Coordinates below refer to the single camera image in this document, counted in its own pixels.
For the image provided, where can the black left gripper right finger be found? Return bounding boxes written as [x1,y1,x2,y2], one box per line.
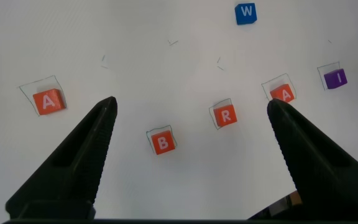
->
[266,98,358,222]

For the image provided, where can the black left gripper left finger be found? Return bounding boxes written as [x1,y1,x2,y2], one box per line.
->
[4,96,119,220]

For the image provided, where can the orange A letter block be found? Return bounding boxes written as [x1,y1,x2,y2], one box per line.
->
[32,88,67,116]
[269,83,296,103]

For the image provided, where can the orange R letter block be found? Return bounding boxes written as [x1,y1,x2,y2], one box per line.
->
[213,104,238,128]

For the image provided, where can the purple I letter block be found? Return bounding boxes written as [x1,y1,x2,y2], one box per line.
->
[323,68,349,90]

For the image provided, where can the orange B letter block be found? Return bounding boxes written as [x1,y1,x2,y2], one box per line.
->
[150,129,177,156]

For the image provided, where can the blue W letter block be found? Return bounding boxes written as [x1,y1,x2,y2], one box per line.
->
[234,2,258,26]

